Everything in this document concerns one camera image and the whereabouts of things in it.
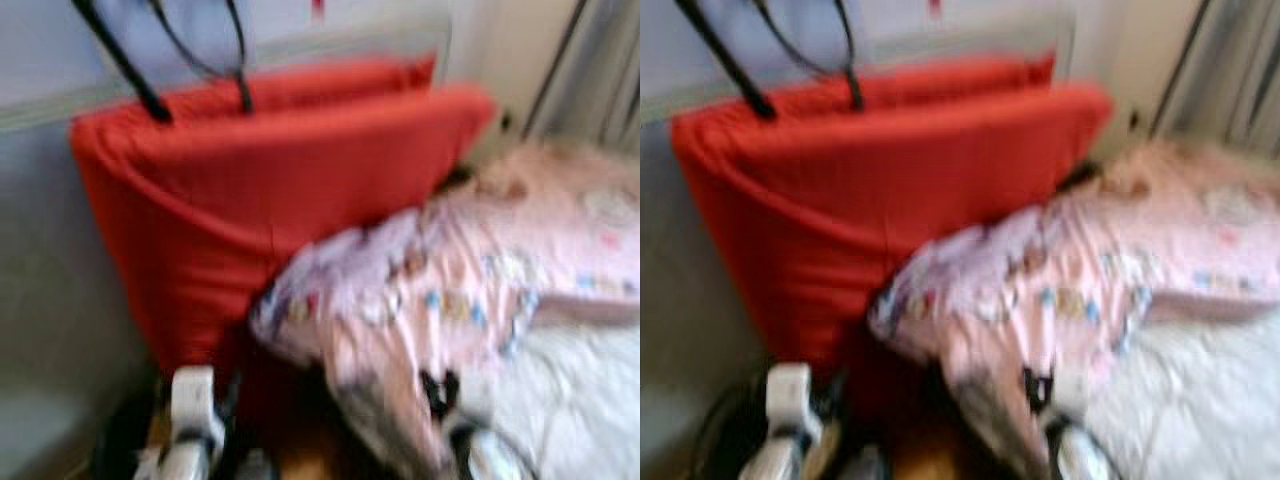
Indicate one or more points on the thick red sofa cushion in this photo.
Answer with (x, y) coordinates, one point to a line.
(850, 200)
(240, 200)

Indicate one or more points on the grey left robot leg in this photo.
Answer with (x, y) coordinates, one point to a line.
(258, 468)
(862, 466)

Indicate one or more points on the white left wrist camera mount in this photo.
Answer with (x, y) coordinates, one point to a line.
(793, 397)
(195, 400)

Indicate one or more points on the bed with grey floral sheet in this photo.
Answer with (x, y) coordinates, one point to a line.
(580, 400)
(1200, 400)

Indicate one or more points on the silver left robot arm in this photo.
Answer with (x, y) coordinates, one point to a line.
(785, 460)
(185, 460)

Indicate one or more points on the pink cartoon blanket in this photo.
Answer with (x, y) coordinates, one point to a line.
(470, 270)
(1090, 270)

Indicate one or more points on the black pole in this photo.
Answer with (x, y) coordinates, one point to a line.
(722, 55)
(120, 60)

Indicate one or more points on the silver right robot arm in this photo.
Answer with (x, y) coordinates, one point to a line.
(1085, 452)
(490, 455)

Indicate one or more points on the grey striped curtain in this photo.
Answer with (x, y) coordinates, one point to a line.
(1220, 70)
(590, 70)

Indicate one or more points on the thin red cushion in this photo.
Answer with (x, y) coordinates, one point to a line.
(940, 80)
(320, 85)

